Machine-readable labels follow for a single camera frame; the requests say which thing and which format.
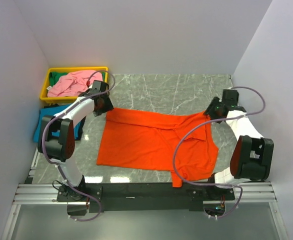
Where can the yellow plastic bin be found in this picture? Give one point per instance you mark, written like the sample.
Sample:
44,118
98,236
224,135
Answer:
68,99

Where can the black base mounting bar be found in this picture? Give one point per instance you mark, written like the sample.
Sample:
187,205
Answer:
142,197

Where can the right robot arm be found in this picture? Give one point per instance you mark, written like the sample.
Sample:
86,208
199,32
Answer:
252,155

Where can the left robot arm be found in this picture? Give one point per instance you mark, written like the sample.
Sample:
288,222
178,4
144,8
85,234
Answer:
57,139

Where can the pink t-shirt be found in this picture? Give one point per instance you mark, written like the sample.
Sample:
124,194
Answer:
72,90

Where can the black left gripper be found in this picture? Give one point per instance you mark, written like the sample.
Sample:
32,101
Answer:
108,106

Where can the orange t-shirt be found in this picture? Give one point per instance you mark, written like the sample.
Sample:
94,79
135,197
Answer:
159,142

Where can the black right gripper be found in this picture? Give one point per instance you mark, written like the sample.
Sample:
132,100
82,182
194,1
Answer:
209,110

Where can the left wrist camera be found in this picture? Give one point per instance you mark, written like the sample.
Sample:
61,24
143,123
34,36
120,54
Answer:
97,87

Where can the green t-shirt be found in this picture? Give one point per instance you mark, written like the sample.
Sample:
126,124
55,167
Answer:
75,77

